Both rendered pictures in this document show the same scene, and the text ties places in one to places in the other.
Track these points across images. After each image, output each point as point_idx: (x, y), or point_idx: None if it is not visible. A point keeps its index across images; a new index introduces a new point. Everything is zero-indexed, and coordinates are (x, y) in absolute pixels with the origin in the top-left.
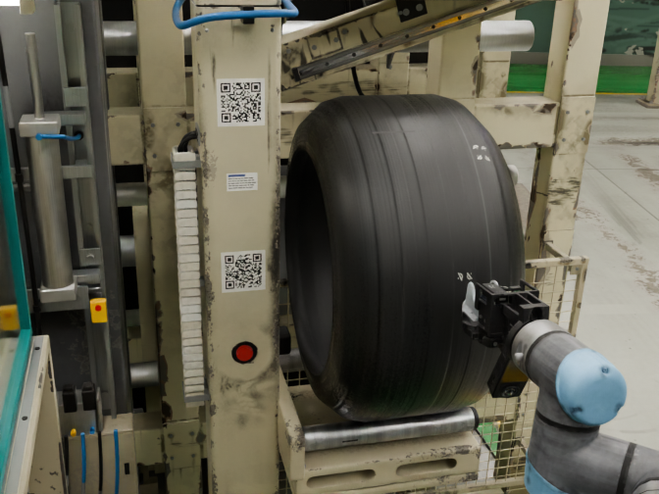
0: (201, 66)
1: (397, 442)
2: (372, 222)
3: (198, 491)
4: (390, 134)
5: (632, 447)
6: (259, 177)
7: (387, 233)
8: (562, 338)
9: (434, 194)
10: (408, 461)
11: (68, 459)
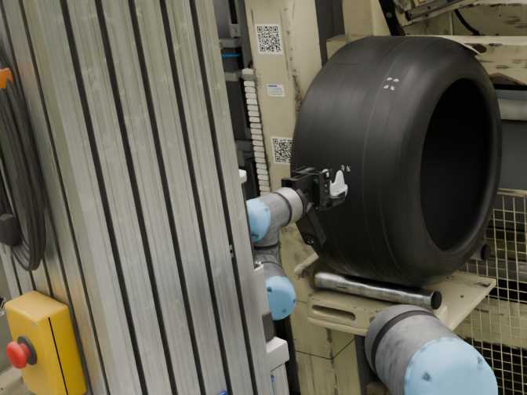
0: (246, 16)
1: (383, 302)
2: (300, 122)
3: None
4: (343, 66)
5: (264, 262)
6: (285, 88)
7: (305, 131)
8: (266, 194)
9: (342, 109)
10: (376, 314)
11: None
